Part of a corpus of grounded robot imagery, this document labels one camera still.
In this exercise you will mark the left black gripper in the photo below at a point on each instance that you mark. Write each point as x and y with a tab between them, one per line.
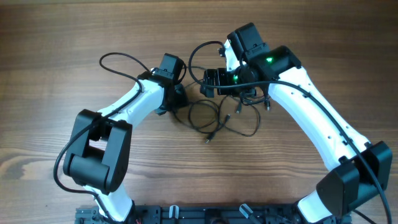
183	99

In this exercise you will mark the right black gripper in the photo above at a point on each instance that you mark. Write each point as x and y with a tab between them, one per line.
220	73

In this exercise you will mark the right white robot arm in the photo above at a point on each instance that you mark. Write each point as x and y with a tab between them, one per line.
358	170

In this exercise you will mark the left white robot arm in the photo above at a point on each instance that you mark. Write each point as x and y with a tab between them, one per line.
97	154

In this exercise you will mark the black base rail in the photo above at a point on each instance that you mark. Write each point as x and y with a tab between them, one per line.
268	214

